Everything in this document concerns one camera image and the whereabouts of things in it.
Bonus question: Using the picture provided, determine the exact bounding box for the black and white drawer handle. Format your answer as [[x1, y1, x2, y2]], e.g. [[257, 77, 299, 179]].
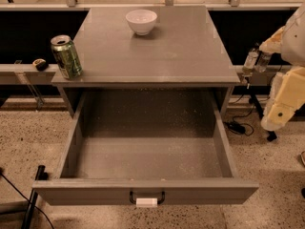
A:
[[129, 192, 165, 208]]

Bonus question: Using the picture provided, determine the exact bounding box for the small black and yellow object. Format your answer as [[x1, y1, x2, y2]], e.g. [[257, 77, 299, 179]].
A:
[[32, 58, 49, 72]]

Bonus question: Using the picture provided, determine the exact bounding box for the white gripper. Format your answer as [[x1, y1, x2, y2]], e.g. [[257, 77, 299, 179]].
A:
[[259, 27, 305, 131]]

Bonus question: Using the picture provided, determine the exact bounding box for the black pole bottom left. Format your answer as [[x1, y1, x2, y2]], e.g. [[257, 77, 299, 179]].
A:
[[21, 165, 46, 229]]

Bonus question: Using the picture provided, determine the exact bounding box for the white bowl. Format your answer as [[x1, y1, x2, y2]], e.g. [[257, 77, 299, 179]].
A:
[[126, 10, 157, 35]]

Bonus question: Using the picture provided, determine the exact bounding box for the green soda can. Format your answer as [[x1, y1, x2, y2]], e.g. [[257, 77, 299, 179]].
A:
[[51, 35, 82, 79]]

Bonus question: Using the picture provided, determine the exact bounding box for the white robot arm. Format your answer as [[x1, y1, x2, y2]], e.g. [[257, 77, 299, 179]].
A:
[[259, 4, 305, 131]]

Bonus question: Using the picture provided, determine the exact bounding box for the black power adapter with cable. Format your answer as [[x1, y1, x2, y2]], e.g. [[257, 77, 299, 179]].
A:
[[223, 108, 254, 136]]

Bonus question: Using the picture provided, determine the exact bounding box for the clear bottle left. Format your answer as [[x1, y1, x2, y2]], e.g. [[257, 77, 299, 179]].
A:
[[242, 48, 259, 75]]

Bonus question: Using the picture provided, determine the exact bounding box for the open grey top drawer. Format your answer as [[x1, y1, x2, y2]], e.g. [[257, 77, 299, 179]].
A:
[[33, 90, 258, 205]]

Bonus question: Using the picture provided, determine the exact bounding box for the grey cabinet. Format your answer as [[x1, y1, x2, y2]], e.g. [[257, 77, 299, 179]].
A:
[[51, 6, 239, 114]]

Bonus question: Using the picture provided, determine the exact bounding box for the clear bottle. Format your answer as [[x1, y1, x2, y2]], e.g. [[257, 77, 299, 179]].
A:
[[242, 48, 259, 75], [255, 52, 272, 73]]

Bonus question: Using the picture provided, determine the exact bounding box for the clear bottle right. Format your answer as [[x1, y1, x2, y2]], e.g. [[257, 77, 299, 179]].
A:
[[255, 52, 272, 73]]

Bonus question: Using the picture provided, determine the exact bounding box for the black cable bottom left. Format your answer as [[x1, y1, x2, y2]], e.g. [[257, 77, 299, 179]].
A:
[[0, 171, 55, 229]]

